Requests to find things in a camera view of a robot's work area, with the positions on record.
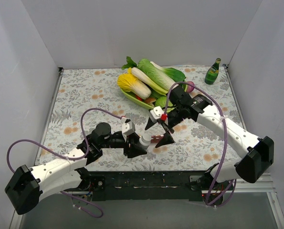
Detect red weekly pill organizer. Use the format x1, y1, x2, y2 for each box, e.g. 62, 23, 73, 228
151, 135, 164, 142

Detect white pill bottle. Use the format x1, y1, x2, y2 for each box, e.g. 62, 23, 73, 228
139, 133, 152, 150

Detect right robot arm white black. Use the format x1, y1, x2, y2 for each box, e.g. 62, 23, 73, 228
145, 85, 274, 190

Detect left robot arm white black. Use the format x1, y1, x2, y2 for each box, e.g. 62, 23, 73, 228
5, 121, 151, 215

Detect purple red onion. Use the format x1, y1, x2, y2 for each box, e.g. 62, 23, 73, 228
186, 81, 195, 93

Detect brown mushroom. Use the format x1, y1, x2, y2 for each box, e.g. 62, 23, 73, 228
144, 97, 157, 105

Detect small round green cabbage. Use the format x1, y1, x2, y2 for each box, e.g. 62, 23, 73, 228
155, 96, 174, 112

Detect green plastic tray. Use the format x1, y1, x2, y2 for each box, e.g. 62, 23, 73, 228
119, 80, 188, 113

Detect green bok choy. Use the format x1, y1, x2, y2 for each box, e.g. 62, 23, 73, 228
150, 61, 186, 82

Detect green napa cabbage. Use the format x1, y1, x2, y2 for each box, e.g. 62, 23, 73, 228
137, 59, 176, 91

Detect green glass bottle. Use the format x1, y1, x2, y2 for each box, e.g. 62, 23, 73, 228
204, 58, 221, 85

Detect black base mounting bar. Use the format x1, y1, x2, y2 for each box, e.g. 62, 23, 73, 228
67, 168, 210, 201

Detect yellow napa cabbage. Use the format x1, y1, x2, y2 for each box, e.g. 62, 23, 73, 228
117, 73, 151, 100

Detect floral tablecloth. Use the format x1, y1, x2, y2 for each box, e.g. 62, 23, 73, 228
35, 66, 242, 171

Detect white celery stalk bunch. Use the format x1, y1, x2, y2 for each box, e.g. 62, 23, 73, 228
117, 56, 180, 99

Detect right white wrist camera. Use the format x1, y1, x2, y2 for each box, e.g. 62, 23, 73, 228
149, 106, 168, 123

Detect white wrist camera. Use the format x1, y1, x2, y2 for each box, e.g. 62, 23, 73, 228
121, 116, 135, 141
149, 106, 168, 123

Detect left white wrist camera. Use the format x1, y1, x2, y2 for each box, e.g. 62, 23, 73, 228
121, 116, 135, 141

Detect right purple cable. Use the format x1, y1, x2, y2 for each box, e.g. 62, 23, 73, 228
162, 82, 237, 207

